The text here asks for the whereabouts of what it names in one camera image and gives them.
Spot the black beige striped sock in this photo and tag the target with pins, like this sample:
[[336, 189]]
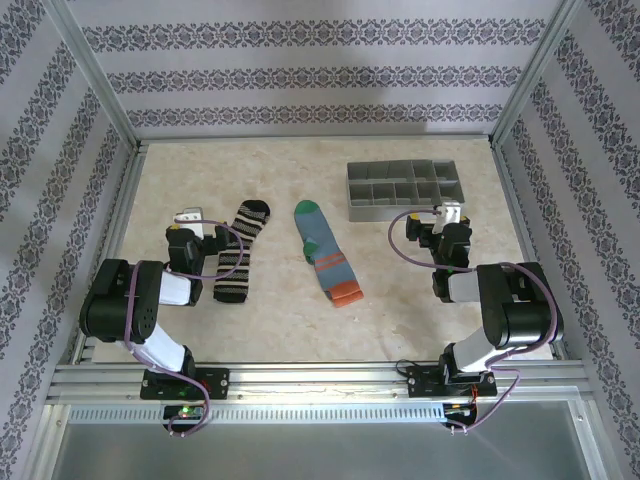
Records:
[[250, 220]]

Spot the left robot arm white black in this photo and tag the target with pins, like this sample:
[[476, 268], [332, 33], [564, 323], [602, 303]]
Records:
[[117, 300]]

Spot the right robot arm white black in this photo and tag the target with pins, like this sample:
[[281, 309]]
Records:
[[525, 320]]

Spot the grey divided organizer tray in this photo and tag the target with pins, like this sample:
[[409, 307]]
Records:
[[400, 212]]

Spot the brushed metal panel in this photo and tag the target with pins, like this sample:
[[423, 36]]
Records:
[[320, 450]]

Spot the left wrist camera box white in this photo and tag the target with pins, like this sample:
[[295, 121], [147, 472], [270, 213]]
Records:
[[190, 220]]

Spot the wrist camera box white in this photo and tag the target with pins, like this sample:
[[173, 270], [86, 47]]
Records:
[[448, 214], [190, 220]]

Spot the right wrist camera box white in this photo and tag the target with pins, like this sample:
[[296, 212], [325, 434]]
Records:
[[448, 214]]

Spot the aluminium frame side rail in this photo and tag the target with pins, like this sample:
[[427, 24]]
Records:
[[116, 235], [525, 240]]

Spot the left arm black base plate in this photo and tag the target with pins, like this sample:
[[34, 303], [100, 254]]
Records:
[[217, 382]]

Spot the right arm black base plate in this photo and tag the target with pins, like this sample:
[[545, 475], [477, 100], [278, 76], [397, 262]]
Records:
[[420, 382]]

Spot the aluminium frame cross rail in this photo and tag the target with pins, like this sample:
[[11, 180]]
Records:
[[315, 138]]

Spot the aluminium mounting rail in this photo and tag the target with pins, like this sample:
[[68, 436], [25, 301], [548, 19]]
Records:
[[320, 380]]

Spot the aluminium frame post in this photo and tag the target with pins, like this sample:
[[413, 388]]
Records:
[[97, 70], [541, 70]]

